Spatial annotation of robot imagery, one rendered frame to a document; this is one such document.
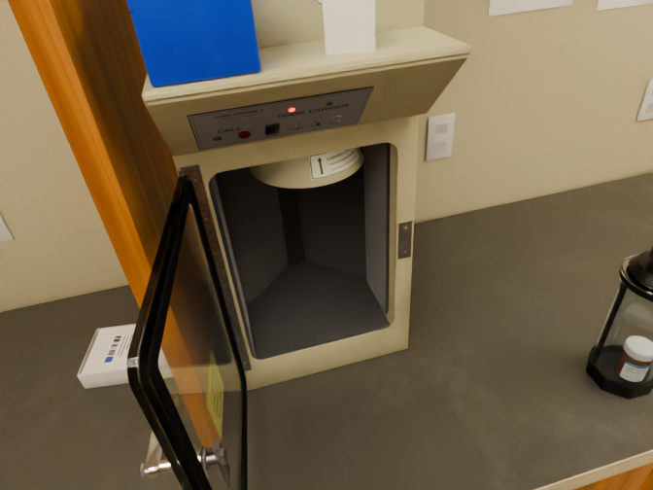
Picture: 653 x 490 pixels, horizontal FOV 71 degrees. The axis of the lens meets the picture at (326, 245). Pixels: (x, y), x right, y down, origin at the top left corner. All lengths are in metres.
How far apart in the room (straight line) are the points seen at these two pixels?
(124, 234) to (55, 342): 0.62
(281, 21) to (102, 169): 0.25
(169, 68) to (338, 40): 0.17
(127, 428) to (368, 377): 0.43
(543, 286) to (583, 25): 0.62
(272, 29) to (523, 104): 0.86
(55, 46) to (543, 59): 1.07
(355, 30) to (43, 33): 0.27
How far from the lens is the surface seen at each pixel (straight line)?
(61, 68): 0.48
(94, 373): 0.96
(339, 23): 0.49
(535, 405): 0.88
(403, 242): 0.73
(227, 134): 0.53
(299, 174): 0.64
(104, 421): 0.93
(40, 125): 1.07
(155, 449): 0.52
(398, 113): 0.59
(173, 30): 0.44
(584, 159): 1.51
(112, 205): 0.52
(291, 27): 0.56
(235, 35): 0.45
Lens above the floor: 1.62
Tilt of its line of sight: 36 degrees down
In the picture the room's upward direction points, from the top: 5 degrees counter-clockwise
